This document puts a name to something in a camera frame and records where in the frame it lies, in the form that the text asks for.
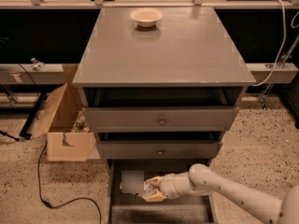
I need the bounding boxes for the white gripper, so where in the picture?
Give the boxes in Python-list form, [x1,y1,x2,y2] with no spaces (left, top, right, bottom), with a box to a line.
[139,172,192,203]

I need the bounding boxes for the clear plastic bottle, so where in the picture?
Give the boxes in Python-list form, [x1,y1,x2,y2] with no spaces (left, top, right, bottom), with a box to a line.
[120,171,156,196]

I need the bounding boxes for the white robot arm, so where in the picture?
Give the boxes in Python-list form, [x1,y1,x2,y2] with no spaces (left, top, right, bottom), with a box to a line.
[138,163,299,224]

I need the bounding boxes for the round middle drawer knob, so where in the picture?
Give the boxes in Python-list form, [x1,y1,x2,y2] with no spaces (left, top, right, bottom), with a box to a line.
[157,149,164,156]

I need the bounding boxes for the round drawer knob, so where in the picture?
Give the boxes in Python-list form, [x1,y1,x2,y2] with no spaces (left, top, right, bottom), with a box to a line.
[157,149,164,156]
[158,118,166,126]

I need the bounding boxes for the grey bottom drawer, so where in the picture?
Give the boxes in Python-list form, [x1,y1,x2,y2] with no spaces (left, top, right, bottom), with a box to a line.
[105,159,218,224]

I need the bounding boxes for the grey drawer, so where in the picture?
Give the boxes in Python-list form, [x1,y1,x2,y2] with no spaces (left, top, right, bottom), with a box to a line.
[83,88,239,133]
[105,159,218,224]
[95,132,222,159]

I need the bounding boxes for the grey middle drawer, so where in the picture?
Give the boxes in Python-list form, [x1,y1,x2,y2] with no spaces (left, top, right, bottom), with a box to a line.
[95,132,222,159]

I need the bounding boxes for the round top drawer knob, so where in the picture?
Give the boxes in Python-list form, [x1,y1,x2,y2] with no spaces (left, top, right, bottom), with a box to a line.
[158,118,166,126]

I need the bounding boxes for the grey drawer cabinet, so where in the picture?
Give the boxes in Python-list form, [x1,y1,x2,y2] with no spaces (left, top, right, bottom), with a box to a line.
[73,7,255,224]

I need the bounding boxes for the grey top drawer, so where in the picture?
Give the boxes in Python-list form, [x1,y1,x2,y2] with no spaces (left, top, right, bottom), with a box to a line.
[83,88,239,133]

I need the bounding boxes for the items inside cardboard box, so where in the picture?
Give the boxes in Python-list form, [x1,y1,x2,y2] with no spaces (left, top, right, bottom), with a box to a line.
[71,115,90,133]

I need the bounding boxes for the cardboard box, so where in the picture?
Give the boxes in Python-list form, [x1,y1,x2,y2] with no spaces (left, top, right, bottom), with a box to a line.
[31,64,99,161]

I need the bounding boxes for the black metal leg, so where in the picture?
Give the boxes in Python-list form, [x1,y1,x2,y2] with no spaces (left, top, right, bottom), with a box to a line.
[20,91,47,140]

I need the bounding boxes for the white bowl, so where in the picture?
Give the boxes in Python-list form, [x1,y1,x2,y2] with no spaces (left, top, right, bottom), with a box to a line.
[130,7,163,28]

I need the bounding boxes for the small clear object on ledge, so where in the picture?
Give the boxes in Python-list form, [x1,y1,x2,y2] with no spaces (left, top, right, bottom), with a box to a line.
[31,58,45,71]

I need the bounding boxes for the black floor cable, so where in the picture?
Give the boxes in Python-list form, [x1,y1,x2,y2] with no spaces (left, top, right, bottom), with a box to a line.
[36,141,103,224]

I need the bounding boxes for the white hanging cable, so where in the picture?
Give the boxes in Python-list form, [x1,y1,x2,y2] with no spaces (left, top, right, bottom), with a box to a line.
[251,0,288,88]

